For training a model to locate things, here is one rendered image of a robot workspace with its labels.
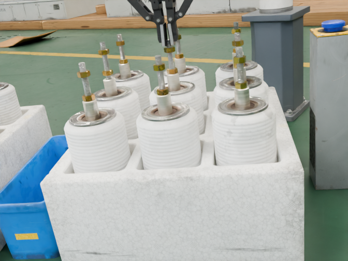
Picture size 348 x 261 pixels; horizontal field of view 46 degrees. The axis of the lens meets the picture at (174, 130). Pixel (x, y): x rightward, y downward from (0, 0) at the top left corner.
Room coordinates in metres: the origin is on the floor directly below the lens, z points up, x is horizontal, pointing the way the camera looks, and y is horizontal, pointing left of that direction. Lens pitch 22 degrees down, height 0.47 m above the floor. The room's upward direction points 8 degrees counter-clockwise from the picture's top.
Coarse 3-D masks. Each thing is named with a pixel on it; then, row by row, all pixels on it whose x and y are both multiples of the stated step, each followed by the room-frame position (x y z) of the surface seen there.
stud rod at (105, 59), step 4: (100, 44) 0.73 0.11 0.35; (104, 44) 0.73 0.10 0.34; (104, 48) 0.73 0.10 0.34; (104, 56) 0.73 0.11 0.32; (104, 60) 0.73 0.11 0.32; (104, 64) 0.73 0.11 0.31; (108, 64) 0.73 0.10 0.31; (104, 68) 0.73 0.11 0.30; (108, 68) 0.73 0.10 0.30; (108, 76) 0.73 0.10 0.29
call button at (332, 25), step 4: (328, 20) 0.76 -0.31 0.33; (332, 20) 0.75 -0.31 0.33; (336, 20) 0.74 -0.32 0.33; (340, 20) 0.74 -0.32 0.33; (324, 24) 0.73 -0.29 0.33; (328, 24) 0.73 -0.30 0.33; (332, 24) 0.72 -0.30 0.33; (336, 24) 0.72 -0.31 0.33; (340, 24) 0.72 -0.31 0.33; (344, 24) 0.73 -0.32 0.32; (324, 28) 0.74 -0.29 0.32; (328, 28) 0.73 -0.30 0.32; (332, 28) 0.73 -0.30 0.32; (336, 28) 0.72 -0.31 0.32; (340, 28) 0.73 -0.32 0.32
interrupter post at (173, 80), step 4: (168, 76) 0.71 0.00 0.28; (172, 76) 0.70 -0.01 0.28; (176, 76) 0.71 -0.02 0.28; (168, 80) 0.71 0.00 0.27; (172, 80) 0.70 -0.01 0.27; (176, 80) 0.71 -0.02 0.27; (168, 84) 0.71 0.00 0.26; (172, 84) 0.71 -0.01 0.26; (176, 84) 0.71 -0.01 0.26; (168, 88) 0.71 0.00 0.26; (172, 88) 0.71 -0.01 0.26; (176, 88) 0.71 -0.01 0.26; (180, 88) 0.71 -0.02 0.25
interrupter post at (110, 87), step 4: (104, 80) 0.73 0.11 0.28; (108, 80) 0.73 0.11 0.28; (112, 80) 0.73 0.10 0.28; (104, 84) 0.73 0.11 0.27; (108, 84) 0.72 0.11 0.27; (112, 84) 0.73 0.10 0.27; (108, 88) 0.72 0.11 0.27; (112, 88) 0.73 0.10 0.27; (116, 88) 0.73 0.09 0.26; (108, 92) 0.73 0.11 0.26; (112, 92) 0.73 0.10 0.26; (116, 92) 0.73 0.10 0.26
